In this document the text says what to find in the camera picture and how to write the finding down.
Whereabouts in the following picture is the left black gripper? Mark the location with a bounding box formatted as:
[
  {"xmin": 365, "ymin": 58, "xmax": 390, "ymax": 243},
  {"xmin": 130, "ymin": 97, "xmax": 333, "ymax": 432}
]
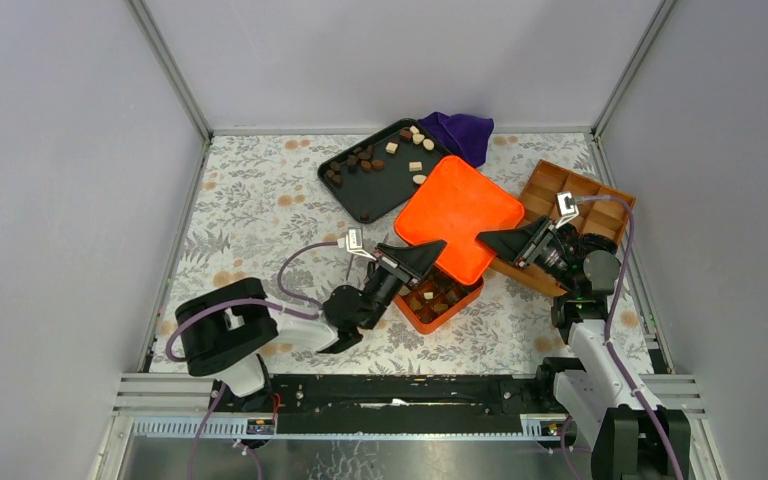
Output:
[{"xmin": 359, "ymin": 238, "xmax": 441, "ymax": 331}]

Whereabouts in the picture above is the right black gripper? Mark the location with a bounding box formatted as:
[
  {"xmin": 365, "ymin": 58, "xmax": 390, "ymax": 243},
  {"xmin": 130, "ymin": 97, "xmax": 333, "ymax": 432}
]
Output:
[{"xmin": 477, "ymin": 215, "xmax": 578, "ymax": 294}]

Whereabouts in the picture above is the orange chocolate box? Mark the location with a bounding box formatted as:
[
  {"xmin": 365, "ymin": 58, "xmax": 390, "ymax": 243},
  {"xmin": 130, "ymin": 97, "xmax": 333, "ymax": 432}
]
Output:
[{"xmin": 394, "ymin": 267, "xmax": 484, "ymax": 335}]

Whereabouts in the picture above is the orange box lid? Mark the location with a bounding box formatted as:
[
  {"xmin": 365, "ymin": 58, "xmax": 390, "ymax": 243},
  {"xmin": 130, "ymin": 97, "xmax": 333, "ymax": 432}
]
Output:
[{"xmin": 394, "ymin": 155, "xmax": 525, "ymax": 285}]

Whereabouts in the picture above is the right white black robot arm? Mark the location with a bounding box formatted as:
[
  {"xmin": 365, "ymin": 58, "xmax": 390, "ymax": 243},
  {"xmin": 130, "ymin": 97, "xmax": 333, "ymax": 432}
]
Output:
[{"xmin": 477, "ymin": 216, "xmax": 691, "ymax": 479}]

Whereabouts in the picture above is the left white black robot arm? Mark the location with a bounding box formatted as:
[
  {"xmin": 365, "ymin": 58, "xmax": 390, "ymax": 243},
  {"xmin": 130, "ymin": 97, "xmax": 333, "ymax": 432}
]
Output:
[{"xmin": 165, "ymin": 230, "xmax": 447, "ymax": 411}]

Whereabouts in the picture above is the wooden compartment organizer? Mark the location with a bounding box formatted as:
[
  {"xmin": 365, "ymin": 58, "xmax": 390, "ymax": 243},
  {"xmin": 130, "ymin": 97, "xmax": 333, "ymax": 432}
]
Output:
[{"xmin": 490, "ymin": 159, "xmax": 636, "ymax": 297}]

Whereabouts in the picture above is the black tray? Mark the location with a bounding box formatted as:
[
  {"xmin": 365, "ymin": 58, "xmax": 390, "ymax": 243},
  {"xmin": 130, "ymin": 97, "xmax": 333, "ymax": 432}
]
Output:
[{"xmin": 316, "ymin": 118, "xmax": 450, "ymax": 224}]

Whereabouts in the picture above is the purple cloth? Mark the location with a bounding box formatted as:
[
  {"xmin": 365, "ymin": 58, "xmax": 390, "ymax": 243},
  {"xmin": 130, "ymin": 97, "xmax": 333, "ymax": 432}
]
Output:
[{"xmin": 418, "ymin": 112, "xmax": 495, "ymax": 168}]

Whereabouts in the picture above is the floral table mat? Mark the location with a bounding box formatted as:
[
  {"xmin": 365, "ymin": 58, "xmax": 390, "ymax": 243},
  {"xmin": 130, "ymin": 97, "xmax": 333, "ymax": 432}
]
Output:
[{"xmin": 149, "ymin": 135, "xmax": 569, "ymax": 375}]

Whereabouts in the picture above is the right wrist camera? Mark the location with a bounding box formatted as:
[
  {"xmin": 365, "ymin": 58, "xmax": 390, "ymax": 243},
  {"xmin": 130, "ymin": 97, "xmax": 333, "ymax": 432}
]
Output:
[{"xmin": 555, "ymin": 191, "xmax": 579, "ymax": 229}]

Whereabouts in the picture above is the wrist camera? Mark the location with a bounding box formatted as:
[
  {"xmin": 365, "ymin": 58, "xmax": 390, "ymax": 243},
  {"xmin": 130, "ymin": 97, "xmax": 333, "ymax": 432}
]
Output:
[
  {"xmin": 338, "ymin": 227, "xmax": 374, "ymax": 259},
  {"xmin": 555, "ymin": 191, "xmax": 579, "ymax": 229}
]

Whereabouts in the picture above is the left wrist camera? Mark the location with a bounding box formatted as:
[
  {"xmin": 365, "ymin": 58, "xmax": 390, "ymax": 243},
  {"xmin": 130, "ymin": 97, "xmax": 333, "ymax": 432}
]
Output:
[{"xmin": 338, "ymin": 227, "xmax": 374, "ymax": 259}]

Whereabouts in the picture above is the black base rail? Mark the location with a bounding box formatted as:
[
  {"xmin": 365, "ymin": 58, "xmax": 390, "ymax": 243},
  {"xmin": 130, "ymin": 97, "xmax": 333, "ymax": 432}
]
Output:
[{"xmin": 208, "ymin": 370, "xmax": 601, "ymax": 439}]

